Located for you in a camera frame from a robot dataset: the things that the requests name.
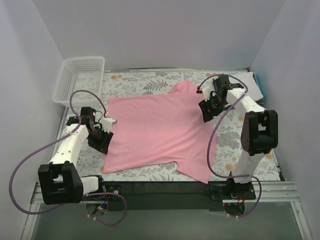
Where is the pink t shirt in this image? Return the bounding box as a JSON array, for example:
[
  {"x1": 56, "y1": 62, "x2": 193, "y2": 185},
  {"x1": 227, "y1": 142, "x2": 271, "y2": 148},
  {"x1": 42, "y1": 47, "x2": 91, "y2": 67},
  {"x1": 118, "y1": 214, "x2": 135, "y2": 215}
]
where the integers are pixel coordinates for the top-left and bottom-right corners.
[{"x1": 103, "y1": 79, "x2": 217, "y2": 183}]

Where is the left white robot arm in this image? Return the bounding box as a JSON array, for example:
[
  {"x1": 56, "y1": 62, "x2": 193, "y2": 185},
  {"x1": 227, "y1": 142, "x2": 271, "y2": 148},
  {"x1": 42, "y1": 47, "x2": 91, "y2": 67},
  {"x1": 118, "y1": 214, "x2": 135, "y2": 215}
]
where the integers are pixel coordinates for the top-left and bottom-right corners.
[{"x1": 38, "y1": 107, "x2": 117, "y2": 205}]

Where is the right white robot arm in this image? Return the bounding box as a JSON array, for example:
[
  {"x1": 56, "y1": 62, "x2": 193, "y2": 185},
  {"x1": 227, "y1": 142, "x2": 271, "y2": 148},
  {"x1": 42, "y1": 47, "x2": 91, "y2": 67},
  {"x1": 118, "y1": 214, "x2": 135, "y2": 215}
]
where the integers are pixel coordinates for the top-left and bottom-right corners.
[{"x1": 196, "y1": 74, "x2": 279, "y2": 201}]

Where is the floral table mat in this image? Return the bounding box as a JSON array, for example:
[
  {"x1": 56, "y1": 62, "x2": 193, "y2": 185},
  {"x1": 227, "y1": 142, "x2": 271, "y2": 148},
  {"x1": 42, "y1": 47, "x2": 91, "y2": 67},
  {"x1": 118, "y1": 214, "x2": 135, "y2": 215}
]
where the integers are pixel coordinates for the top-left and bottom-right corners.
[{"x1": 76, "y1": 70, "x2": 281, "y2": 181}]

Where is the white folded t shirt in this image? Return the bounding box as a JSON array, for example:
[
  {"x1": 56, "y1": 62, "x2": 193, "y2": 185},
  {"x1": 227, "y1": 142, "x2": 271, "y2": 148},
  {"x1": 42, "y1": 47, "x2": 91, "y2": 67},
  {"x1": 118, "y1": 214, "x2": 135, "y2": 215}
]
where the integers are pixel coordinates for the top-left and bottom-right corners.
[{"x1": 233, "y1": 72, "x2": 264, "y2": 102}]

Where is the white plastic basket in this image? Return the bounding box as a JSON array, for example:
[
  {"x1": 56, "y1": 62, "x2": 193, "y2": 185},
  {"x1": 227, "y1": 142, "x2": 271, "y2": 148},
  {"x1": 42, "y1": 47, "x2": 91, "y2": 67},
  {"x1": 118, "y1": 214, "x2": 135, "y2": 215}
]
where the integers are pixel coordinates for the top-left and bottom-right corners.
[{"x1": 52, "y1": 56, "x2": 105, "y2": 108}]

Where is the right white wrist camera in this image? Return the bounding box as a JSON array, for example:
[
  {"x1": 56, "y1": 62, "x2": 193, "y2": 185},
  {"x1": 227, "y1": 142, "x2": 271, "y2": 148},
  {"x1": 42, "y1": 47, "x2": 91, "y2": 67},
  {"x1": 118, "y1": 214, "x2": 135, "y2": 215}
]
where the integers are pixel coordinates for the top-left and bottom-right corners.
[{"x1": 196, "y1": 85, "x2": 216, "y2": 101}]

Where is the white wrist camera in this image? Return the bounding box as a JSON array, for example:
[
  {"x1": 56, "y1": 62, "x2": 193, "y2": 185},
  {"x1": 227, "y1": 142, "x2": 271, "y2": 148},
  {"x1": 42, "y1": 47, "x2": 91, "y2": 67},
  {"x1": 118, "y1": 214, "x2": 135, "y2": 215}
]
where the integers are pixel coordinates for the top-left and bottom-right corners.
[
  {"x1": 196, "y1": 85, "x2": 216, "y2": 101},
  {"x1": 99, "y1": 117, "x2": 118, "y2": 133}
]

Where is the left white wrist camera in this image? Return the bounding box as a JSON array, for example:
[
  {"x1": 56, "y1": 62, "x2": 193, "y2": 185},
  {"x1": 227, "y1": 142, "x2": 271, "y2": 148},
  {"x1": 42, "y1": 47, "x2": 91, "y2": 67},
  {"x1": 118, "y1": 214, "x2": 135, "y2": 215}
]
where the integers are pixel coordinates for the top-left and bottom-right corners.
[{"x1": 99, "y1": 117, "x2": 118, "y2": 133}]

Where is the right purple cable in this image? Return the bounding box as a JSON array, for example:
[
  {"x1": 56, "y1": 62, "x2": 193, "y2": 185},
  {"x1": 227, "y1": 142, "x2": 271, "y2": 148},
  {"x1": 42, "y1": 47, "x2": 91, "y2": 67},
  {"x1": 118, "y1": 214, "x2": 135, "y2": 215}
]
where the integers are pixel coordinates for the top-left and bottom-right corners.
[{"x1": 196, "y1": 73, "x2": 263, "y2": 219}]

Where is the purple cable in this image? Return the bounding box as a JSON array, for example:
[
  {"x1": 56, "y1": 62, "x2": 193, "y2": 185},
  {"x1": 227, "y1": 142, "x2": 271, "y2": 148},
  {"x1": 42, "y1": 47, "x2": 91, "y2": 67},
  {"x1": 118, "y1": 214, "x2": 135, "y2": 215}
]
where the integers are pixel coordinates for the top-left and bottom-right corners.
[
  {"x1": 196, "y1": 73, "x2": 263, "y2": 219},
  {"x1": 8, "y1": 90, "x2": 128, "y2": 226}
]

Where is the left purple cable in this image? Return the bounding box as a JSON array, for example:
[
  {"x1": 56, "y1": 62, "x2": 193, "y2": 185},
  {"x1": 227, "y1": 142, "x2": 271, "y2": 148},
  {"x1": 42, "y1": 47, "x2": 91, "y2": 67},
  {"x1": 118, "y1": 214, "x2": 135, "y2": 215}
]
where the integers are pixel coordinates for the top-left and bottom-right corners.
[{"x1": 8, "y1": 90, "x2": 128, "y2": 226}]

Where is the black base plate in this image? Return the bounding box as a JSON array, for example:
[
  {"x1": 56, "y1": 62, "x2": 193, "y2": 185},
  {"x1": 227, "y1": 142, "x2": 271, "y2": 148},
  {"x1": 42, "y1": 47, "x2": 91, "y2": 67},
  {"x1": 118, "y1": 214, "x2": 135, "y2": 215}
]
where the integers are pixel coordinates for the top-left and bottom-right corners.
[{"x1": 77, "y1": 180, "x2": 256, "y2": 213}]

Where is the aluminium frame rail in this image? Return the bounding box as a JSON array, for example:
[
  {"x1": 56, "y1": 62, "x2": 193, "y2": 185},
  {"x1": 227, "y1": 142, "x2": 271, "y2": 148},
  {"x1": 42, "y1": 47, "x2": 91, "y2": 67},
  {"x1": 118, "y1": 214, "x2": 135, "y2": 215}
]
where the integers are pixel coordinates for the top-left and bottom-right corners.
[{"x1": 21, "y1": 181, "x2": 312, "y2": 240}]

